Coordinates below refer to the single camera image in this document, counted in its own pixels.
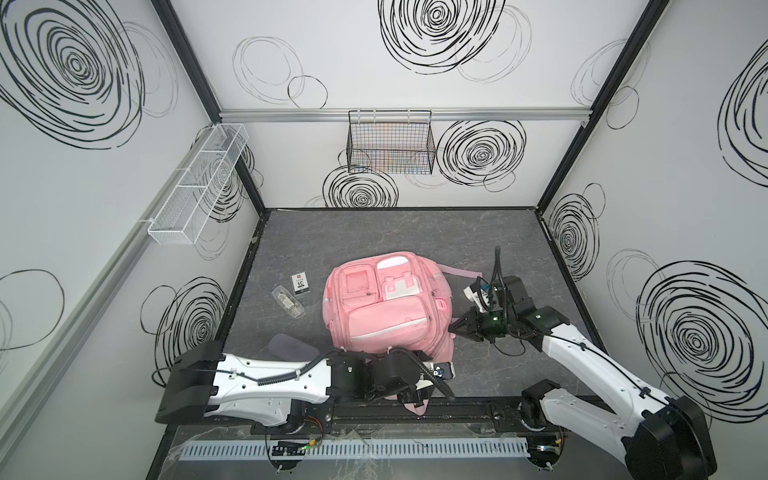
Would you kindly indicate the small white card packet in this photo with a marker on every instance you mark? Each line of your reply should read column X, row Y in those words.
column 300, row 283

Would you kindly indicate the black wire wall basket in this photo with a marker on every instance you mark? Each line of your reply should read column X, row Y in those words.
column 390, row 141

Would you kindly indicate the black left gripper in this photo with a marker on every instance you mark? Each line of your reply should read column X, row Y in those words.
column 424, row 377

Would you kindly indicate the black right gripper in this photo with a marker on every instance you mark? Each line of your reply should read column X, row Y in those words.
column 475, row 324

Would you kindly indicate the white mesh wall shelf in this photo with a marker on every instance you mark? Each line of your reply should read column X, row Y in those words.
column 190, row 204

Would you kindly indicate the purple eraser pouch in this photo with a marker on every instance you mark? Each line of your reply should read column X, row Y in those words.
column 291, row 349

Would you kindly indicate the pink student backpack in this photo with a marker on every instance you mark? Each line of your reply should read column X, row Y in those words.
column 393, row 301

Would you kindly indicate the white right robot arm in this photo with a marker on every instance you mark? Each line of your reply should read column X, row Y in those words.
column 654, row 435

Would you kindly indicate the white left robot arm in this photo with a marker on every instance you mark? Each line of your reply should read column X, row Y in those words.
column 206, row 382

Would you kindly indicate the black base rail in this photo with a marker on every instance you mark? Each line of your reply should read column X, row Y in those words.
column 499, row 414

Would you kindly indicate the white slotted cable duct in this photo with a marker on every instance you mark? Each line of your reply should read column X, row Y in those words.
column 358, row 448

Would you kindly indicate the clear plastic case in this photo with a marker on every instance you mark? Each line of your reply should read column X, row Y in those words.
column 288, row 302

